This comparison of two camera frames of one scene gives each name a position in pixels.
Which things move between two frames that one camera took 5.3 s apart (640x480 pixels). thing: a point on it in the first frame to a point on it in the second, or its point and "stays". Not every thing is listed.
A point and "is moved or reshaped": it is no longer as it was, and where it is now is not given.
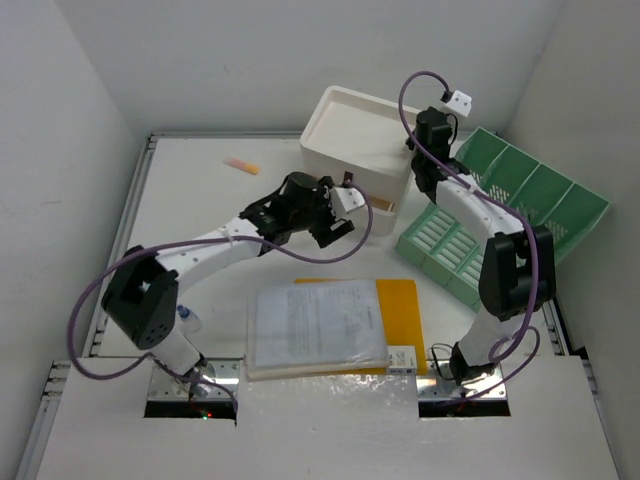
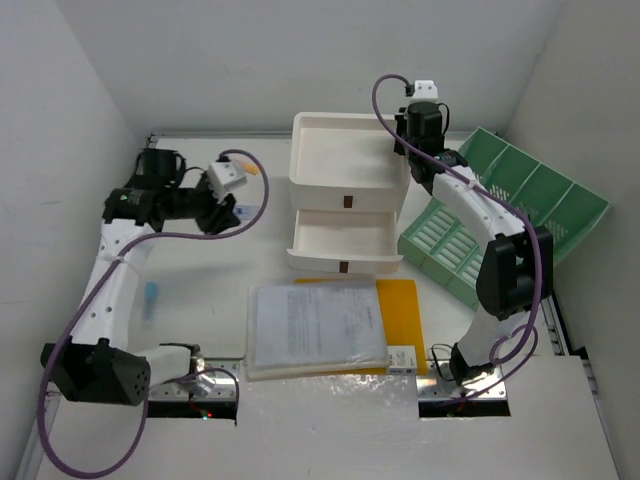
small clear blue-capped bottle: x=189 y=317 is moved or reshaped
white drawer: x=381 y=206 to x=345 y=241
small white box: x=401 y=360 stays
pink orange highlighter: x=242 y=165 stays
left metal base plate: x=211 y=379 stays
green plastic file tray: x=516 y=184 stays
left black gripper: x=322 y=195 to x=221 y=213
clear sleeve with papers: x=302 y=329 stays
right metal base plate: x=439 y=384 stays
